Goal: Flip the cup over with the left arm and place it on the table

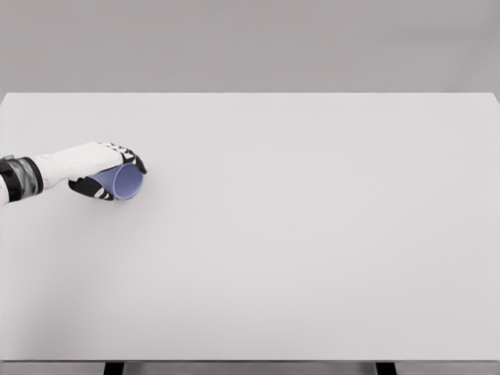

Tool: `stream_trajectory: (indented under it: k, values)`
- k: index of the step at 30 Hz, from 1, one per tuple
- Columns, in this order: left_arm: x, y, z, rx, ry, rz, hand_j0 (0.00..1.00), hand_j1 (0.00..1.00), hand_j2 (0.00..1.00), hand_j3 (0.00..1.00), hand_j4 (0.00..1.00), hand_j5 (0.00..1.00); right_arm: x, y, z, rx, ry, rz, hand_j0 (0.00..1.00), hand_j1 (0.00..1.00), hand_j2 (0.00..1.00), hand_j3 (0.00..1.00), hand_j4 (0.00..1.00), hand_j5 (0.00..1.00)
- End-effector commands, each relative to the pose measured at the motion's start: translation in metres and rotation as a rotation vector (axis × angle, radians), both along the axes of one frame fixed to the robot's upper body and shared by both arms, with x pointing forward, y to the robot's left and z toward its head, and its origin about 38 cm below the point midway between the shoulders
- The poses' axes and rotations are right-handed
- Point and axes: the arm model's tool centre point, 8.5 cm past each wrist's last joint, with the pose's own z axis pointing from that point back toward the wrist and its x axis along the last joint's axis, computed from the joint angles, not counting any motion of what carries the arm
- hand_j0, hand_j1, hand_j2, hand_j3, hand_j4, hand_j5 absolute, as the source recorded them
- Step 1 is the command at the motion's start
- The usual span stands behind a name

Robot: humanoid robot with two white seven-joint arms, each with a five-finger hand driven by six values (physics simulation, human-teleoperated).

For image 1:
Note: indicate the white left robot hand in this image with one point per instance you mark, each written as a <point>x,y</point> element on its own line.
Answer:
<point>91,158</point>

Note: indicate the blue plastic cup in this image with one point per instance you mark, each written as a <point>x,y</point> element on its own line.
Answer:
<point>127,183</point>

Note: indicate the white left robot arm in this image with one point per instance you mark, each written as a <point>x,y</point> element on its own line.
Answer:
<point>37,173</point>

